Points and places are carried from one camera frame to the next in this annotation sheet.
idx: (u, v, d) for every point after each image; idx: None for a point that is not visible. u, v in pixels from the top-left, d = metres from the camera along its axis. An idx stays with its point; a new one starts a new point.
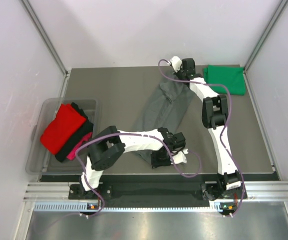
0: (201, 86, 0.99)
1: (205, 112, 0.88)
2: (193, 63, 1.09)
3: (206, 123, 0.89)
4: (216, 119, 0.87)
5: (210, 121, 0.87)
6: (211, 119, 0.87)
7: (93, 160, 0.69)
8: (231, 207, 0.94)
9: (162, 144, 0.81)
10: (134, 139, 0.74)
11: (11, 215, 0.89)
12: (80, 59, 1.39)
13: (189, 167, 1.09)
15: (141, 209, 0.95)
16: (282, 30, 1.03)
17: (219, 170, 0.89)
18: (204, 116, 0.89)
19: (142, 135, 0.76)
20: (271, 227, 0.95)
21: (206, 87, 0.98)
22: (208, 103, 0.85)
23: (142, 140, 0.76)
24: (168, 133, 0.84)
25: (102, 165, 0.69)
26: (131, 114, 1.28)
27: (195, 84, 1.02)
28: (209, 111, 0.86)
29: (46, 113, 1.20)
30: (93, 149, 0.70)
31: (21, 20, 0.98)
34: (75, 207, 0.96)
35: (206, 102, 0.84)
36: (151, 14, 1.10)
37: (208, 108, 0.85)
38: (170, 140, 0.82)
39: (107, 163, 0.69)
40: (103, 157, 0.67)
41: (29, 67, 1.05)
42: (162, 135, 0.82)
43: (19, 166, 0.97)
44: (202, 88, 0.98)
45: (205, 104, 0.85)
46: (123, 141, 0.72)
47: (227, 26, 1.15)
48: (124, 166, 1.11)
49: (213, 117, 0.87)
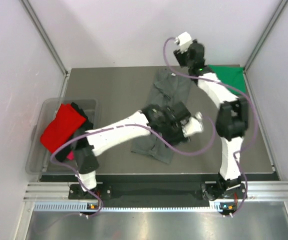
0: (214, 85, 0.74)
1: (221, 120, 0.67)
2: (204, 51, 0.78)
3: (224, 133, 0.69)
4: (236, 128, 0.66)
5: (229, 132, 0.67)
6: (229, 130, 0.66)
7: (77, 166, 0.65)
8: (231, 207, 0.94)
9: (145, 130, 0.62)
10: (106, 135, 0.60)
11: (11, 216, 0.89)
12: (80, 58, 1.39)
13: (196, 166, 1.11)
15: (141, 208, 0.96)
16: (282, 30, 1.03)
17: (224, 173, 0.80)
18: (220, 124, 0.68)
19: (114, 128, 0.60)
20: (271, 227, 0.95)
21: (222, 87, 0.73)
22: (226, 110, 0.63)
23: (117, 134, 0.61)
24: (153, 111, 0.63)
25: (86, 168, 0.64)
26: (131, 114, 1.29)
27: (206, 82, 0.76)
28: (227, 118, 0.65)
29: (46, 113, 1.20)
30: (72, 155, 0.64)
31: (21, 20, 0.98)
34: (76, 207, 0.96)
35: (223, 107, 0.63)
36: (151, 13, 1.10)
37: (226, 116, 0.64)
38: (157, 120, 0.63)
39: (89, 166, 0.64)
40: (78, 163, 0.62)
41: (29, 67, 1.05)
42: (145, 117, 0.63)
43: (19, 166, 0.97)
44: (215, 88, 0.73)
45: (222, 111, 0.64)
46: (93, 142, 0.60)
47: (226, 26, 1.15)
48: (125, 166, 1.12)
49: (234, 126, 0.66)
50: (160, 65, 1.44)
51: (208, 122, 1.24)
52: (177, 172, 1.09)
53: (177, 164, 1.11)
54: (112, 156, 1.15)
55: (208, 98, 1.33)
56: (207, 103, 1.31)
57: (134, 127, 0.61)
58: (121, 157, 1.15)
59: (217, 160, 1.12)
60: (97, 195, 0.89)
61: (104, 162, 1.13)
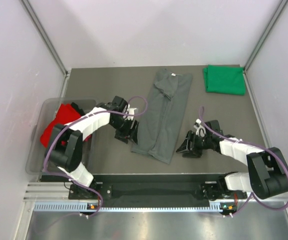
0: (236, 144, 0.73)
1: (254, 175, 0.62)
2: (218, 126, 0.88)
3: (260, 192, 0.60)
4: (276, 185, 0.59)
5: (267, 189, 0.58)
6: (267, 186, 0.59)
7: (62, 164, 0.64)
8: (231, 207, 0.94)
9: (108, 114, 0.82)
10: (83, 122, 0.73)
11: (11, 216, 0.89)
12: (80, 59, 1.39)
13: (196, 166, 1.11)
15: (141, 208, 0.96)
16: (282, 30, 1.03)
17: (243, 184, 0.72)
18: (254, 181, 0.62)
19: (88, 116, 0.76)
20: (272, 227, 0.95)
21: (243, 144, 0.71)
22: (256, 160, 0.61)
23: (91, 120, 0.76)
24: (106, 104, 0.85)
25: (74, 160, 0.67)
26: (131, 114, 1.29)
27: (225, 141, 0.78)
28: (261, 172, 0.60)
29: (46, 113, 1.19)
30: (53, 154, 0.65)
31: (21, 20, 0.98)
34: (75, 207, 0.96)
35: (252, 158, 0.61)
36: (151, 14, 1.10)
37: (258, 166, 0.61)
38: (113, 108, 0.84)
39: (76, 157, 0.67)
40: (69, 153, 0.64)
41: (29, 67, 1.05)
42: (103, 107, 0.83)
43: (19, 166, 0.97)
44: (238, 147, 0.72)
45: (253, 164, 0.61)
46: (76, 128, 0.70)
47: (227, 26, 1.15)
48: (126, 166, 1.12)
49: (270, 181, 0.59)
50: (160, 65, 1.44)
51: None
52: (178, 172, 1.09)
53: (178, 164, 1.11)
54: (112, 156, 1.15)
55: (208, 98, 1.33)
56: (207, 103, 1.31)
57: (101, 112, 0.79)
58: (121, 157, 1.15)
59: (217, 160, 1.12)
60: (99, 196, 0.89)
61: (104, 162, 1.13)
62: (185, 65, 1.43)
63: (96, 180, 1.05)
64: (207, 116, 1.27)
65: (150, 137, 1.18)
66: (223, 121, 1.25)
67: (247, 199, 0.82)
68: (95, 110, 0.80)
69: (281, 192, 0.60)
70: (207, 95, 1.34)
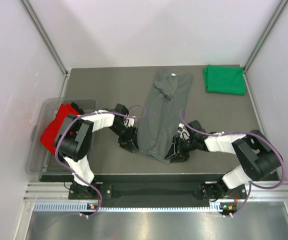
0: (220, 137, 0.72)
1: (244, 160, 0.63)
2: (199, 125, 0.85)
3: (255, 175, 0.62)
4: (266, 165, 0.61)
5: (260, 171, 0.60)
6: (259, 167, 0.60)
7: (71, 153, 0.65)
8: (231, 207, 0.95)
9: (112, 116, 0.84)
10: (92, 116, 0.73)
11: (11, 216, 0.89)
12: (80, 58, 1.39)
13: (196, 166, 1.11)
15: (141, 209, 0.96)
16: (282, 30, 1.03)
17: (243, 180, 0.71)
18: (246, 167, 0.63)
19: (96, 113, 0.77)
20: (271, 227, 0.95)
21: (226, 136, 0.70)
22: (241, 146, 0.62)
23: (99, 116, 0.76)
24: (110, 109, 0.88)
25: (82, 149, 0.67)
26: (132, 114, 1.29)
27: (207, 138, 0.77)
28: (250, 156, 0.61)
29: (46, 113, 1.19)
30: (63, 143, 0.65)
31: (21, 20, 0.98)
34: (75, 207, 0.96)
35: (238, 145, 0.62)
36: (151, 14, 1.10)
37: (245, 150, 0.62)
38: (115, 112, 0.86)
39: (84, 147, 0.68)
40: (80, 141, 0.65)
41: (29, 67, 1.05)
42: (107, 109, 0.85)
43: (19, 166, 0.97)
44: (222, 139, 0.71)
45: (240, 150, 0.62)
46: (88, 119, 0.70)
47: (227, 26, 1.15)
48: (126, 166, 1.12)
49: (261, 162, 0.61)
50: (160, 64, 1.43)
51: (208, 123, 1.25)
52: (177, 172, 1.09)
53: (178, 164, 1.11)
54: (112, 156, 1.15)
55: (208, 98, 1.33)
56: (207, 103, 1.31)
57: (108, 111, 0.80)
58: (121, 157, 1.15)
59: (217, 160, 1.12)
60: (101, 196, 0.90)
61: (104, 162, 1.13)
62: (186, 65, 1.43)
63: (96, 180, 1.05)
64: (207, 116, 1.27)
65: (150, 137, 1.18)
66: (223, 121, 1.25)
67: (247, 198, 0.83)
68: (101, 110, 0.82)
69: (273, 169, 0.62)
70: (207, 95, 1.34)
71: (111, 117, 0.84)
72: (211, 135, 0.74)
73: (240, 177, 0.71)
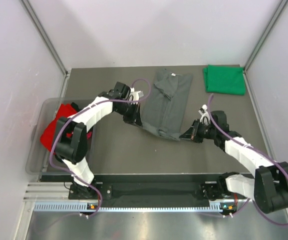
0: (244, 148, 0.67)
1: (260, 188, 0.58)
2: (225, 119, 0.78)
3: (264, 206, 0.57)
4: (280, 201, 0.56)
5: (271, 205, 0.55)
6: (272, 202, 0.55)
7: (69, 156, 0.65)
8: (231, 207, 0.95)
9: (110, 103, 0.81)
10: (84, 114, 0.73)
11: (11, 216, 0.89)
12: (80, 58, 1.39)
13: (197, 166, 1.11)
15: (141, 208, 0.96)
16: (282, 29, 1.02)
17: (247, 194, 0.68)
18: (259, 194, 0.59)
19: (90, 107, 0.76)
20: (271, 227, 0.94)
21: (254, 153, 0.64)
22: (265, 176, 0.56)
23: (94, 111, 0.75)
24: (108, 93, 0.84)
25: (79, 152, 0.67)
26: (137, 89, 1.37)
27: (230, 143, 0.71)
28: (268, 189, 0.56)
29: (46, 113, 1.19)
30: (60, 147, 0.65)
31: (20, 20, 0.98)
34: (75, 207, 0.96)
35: (261, 174, 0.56)
36: (151, 13, 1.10)
37: (266, 182, 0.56)
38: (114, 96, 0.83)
39: (81, 149, 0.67)
40: (74, 145, 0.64)
41: (29, 67, 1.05)
42: (104, 97, 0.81)
43: (19, 166, 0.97)
44: (247, 153, 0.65)
45: (261, 179, 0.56)
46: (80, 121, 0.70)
47: (227, 26, 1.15)
48: (125, 166, 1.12)
49: (275, 197, 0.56)
50: (160, 64, 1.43)
51: None
52: (177, 172, 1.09)
53: (177, 164, 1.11)
54: (112, 155, 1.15)
55: (208, 98, 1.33)
56: (207, 103, 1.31)
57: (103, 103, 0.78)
58: (121, 156, 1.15)
59: (216, 160, 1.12)
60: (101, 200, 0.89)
61: (104, 162, 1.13)
62: (186, 65, 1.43)
63: (95, 180, 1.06)
64: None
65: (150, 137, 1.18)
66: None
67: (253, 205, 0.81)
68: (97, 100, 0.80)
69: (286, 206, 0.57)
70: (208, 95, 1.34)
71: (110, 106, 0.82)
72: (236, 143, 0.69)
73: (245, 190, 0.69)
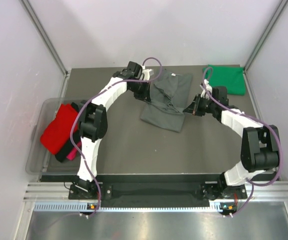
0: (238, 116, 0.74)
1: (246, 147, 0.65)
2: (225, 94, 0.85)
3: (248, 164, 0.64)
4: (262, 158, 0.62)
5: (254, 162, 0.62)
6: (255, 158, 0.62)
7: (92, 133, 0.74)
8: (231, 207, 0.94)
9: (124, 83, 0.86)
10: (103, 96, 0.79)
11: (11, 216, 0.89)
12: (80, 58, 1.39)
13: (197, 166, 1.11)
15: (141, 208, 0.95)
16: (282, 29, 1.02)
17: (241, 176, 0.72)
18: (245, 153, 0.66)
19: (107, 89, 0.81)
20: (271, 227, 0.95)
21: (246, 119, 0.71)
22: (250, 133, 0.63)
23: (111, 92, 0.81)
24: (121, 73, 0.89)
25: (102, 129, 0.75)
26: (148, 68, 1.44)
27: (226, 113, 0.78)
28: (253, 145, 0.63)
29: (46, 113, 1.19)
30: (84, 126, 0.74)
31: (21, 20, 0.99)
34: (75, 207, 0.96)
35: (246, 131, 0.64)
36: (151, 13, 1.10)
37: (251, 139, 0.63)
38: (127, 75, 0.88)
39: (102, 127, 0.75)
40: (96, 125, 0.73)
41: (29, 67, 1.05)
42: (119, 78, 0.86)
43: (20, 166, 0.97)
44: (239, 118, 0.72)
45: (246, 135, 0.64)
46: (99, 103, 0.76)
47: (226, 26, 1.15)
48: (125, 166, 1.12)
49: (258, 154, 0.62)
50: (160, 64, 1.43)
51: (208, 122, 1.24)
52: (177, 172, 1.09)
53: (177, 164, 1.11)
54: (112, 155, 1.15)
55: None
56: None
57: (118, 84, 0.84)
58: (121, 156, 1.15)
59: (216, 160, 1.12)
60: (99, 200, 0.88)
61: (104, 162, 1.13)
62: (186, 65, 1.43)
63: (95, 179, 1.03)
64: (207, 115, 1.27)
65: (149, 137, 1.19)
66: None
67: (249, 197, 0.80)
68: (112, 82, 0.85)
69: (268, 166, 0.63)
70: None
71: (124, 86, 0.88)
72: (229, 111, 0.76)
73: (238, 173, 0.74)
